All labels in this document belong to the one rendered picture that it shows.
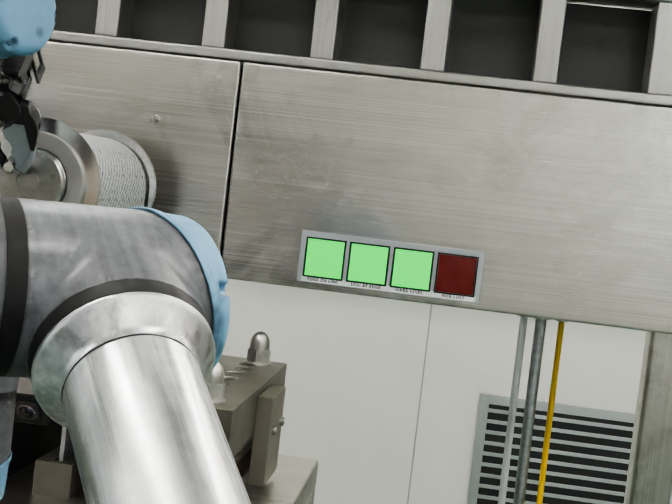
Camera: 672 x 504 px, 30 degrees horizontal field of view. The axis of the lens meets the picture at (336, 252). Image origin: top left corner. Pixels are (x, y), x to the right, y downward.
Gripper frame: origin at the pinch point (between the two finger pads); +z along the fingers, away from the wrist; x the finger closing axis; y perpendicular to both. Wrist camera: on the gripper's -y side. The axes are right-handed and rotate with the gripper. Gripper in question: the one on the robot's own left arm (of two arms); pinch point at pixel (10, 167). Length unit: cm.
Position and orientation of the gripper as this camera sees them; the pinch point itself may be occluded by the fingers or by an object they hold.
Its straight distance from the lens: 142.7
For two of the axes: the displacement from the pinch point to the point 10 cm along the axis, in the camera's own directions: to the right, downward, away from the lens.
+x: -9.9, -1.2, 1.0
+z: 0.1, 6.0, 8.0
